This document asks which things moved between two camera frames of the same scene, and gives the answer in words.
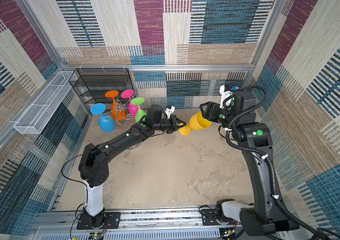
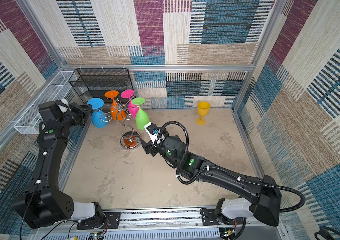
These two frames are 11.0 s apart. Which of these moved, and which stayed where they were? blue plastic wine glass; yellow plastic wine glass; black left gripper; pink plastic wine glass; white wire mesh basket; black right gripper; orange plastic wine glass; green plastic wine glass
Moved: black right gripper; blue plastic wine glass; yellow plastic wine glass; black left gripper
Stayed: pink plastic wine glass; green plastic wine glass; orange plastic wine glass; white wire mesh basket
